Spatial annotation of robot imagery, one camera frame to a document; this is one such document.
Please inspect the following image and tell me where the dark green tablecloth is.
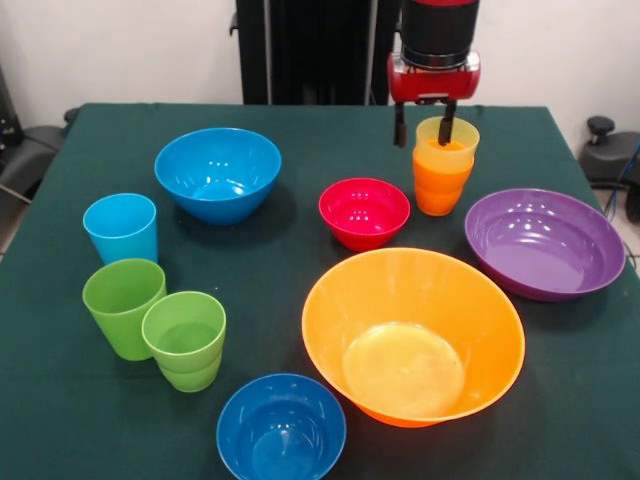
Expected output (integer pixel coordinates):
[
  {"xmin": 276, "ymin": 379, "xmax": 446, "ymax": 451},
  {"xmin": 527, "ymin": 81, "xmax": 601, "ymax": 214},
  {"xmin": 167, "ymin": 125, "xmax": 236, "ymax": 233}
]
[{"xmin": 0, "ymin": 102, "xmax": 640, "ymax": 480}]

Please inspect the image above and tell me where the purple bowl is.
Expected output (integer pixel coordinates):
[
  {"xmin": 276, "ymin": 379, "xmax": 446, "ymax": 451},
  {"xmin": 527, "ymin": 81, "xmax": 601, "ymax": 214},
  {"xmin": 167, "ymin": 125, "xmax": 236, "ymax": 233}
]
[{"xmin": 463, "ymin": 187, "xmax": 627, "ymax": 303}]

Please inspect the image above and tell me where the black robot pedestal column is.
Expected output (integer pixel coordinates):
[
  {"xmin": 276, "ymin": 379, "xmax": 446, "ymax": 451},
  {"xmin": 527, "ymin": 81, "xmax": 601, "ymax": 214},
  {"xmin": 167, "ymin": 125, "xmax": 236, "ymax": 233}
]
[{"xmin": 229, "ymin": 0, "xmax": 406, "ymax": 106}]

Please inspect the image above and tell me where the large orange bowl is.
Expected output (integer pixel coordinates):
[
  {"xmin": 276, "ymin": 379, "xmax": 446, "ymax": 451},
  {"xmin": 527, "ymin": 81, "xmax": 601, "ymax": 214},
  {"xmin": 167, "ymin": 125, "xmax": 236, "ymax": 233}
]
[{"xmin": 301, "ymin": 247, "xmax": 527, "ymax": 429}]

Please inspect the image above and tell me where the dark blue small bowl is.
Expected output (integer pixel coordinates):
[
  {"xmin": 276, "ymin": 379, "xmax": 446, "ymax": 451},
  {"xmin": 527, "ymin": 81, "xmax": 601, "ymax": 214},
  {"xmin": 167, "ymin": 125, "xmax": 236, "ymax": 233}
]
[{"xmin": 215, "ymin": 372, "xmax": 348, "ymax": 480}]

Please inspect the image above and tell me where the orange cup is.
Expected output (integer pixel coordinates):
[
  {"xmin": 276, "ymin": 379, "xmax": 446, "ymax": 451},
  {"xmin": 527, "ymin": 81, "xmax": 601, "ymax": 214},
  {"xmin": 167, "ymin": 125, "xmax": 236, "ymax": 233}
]
[
  {"xmin": 412, "ymin": 148, "xmax": 476, "ymax": 195},
  {"xmin": 415, "ymin": 184, "xmax": 465, "ymax": 218}
]

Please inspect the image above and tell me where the light blue bowl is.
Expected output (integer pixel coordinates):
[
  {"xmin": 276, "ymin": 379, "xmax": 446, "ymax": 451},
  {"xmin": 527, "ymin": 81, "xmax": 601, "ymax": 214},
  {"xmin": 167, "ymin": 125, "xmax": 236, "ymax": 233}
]
[{"xmin": 153, "ymin": 127, "xmax": 283, "ymax": 227}]

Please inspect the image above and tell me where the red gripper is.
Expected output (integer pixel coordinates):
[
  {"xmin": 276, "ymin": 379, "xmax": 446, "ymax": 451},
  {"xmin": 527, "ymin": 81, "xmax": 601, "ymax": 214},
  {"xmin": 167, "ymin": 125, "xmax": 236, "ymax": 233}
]
[{"xmin": 386, "ymin": 49, "xmax": 483, "ymax": 149}]

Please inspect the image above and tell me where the yellow translucent cup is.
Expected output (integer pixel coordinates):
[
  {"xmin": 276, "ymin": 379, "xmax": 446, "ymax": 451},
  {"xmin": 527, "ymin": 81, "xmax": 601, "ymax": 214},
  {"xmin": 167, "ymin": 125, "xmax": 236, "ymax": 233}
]
[{"xmin": 415, "ymin": 116, "xmax": 481, "ymax": 174}]

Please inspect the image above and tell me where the pink-red small bowl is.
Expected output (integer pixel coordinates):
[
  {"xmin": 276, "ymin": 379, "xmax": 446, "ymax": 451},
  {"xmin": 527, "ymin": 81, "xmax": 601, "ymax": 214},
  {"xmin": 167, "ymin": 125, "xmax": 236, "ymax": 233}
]
[{"xmin": 318, "ymin": 177, "xmax": 412, "ymax": 253}]

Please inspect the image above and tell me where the light blue cup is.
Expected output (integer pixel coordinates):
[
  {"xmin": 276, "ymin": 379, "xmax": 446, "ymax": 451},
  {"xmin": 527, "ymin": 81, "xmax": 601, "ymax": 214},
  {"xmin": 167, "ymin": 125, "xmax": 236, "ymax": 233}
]
[{"xmin": 82, "ymin": 192, "xmax": 160, "ymax": 266}]

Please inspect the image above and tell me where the light green cup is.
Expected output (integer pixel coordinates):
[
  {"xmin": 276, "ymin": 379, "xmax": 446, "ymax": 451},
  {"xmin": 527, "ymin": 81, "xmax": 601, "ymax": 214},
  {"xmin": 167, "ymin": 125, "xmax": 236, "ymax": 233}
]
[
  {"xmin": 140, "ymin": 291, "xmax": 227, "ymax": 374},
  {"xmin": 157, "ymin": 349, "xmax": 224, "ymax": 394}
]

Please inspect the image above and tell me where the black pedestal base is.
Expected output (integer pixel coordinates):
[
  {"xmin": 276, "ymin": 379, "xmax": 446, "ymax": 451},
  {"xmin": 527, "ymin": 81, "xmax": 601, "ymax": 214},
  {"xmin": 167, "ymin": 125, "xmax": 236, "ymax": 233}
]
[
  {"xmin": 0, "ymin": 59, "xmax": 69, "ymax": 201},
  {"xmin": 578, "ymin": 115, "xmax": 640, "ymax": 224}
]

